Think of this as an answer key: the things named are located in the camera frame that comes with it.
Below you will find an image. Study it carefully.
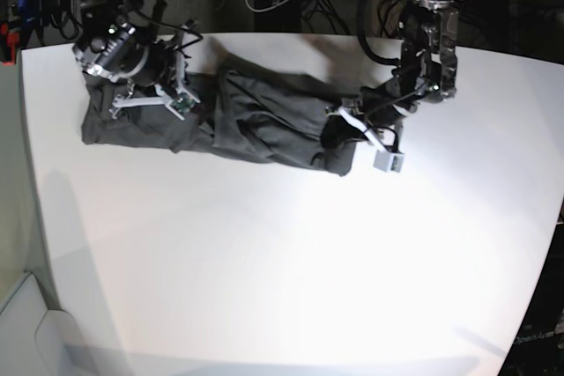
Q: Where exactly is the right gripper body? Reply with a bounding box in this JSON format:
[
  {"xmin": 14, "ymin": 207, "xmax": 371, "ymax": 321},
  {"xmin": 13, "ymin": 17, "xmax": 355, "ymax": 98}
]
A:
[{"xmin": 72, "ymin": 23, "xmax": 182, "ymax": 87}]

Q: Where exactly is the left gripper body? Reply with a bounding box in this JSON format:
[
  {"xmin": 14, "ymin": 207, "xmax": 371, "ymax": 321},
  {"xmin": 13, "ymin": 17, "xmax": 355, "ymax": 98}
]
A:
[{"xmin": 351, "ymin": 78, "xmax": 457, "ymax": 128}]

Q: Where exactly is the dark grey t-shirt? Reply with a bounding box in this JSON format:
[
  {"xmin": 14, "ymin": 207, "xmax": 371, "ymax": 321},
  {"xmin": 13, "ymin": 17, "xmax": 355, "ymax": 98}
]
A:
[{"xmin": 81, "ymin": 55, "xmax": 360, "ymax": 176}]

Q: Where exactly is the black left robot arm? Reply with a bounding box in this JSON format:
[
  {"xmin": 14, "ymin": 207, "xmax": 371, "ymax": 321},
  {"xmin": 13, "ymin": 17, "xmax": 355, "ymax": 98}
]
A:
[{"xmin": 352, "ymin": 0, "xmax": 464, "ymax": 128}]

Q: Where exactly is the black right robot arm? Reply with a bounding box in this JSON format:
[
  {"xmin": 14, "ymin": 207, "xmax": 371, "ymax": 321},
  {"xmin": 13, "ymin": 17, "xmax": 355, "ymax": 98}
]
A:
[{"xmin": 72, "ymin": 0, "xmax": 181, "ymax": 87}]

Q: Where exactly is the red clamp tool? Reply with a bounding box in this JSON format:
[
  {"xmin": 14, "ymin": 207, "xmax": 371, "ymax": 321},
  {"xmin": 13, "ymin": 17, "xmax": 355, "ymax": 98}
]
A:
[{"xmin": 1, "ymin": 21, "xmax": 19, "ymax": 66}]

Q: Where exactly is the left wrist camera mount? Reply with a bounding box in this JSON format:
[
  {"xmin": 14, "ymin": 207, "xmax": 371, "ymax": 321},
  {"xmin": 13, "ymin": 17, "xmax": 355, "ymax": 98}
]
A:
[{"xmin": 327, "ymin": 106, "xmax": 404, "ymax": 173}]

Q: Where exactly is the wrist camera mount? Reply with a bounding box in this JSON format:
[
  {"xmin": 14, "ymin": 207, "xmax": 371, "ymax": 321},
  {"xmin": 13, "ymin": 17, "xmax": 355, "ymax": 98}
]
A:
[
  {"xmin": 327, "ymin": 106, "xmax": 404, "ymax": 173},
  {"xmin": 109, "ymin": 20, "xmax": 203, "ymax": 121}
]

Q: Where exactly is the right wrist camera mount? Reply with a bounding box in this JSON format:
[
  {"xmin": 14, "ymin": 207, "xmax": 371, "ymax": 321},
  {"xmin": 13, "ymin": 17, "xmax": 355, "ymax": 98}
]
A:
[{"xmin": 109, "ymin": 20, "xmax": 203, "ymax": 121}]

